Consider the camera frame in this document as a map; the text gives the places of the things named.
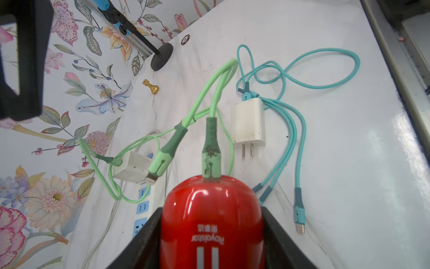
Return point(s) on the small brass knob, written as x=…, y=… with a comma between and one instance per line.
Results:
x=153, y=88

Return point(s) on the white power strip blue sockets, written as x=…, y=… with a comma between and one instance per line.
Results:
x=142, y=207

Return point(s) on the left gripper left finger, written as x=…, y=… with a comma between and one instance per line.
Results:
x=143, y=252

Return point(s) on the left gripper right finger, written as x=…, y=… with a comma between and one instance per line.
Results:
x=280, y=251

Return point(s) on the blue microphone on black stand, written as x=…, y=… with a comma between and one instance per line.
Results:
x=125, y=27

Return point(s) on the aluminium rail front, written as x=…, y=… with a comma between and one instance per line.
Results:
x=404, y=71

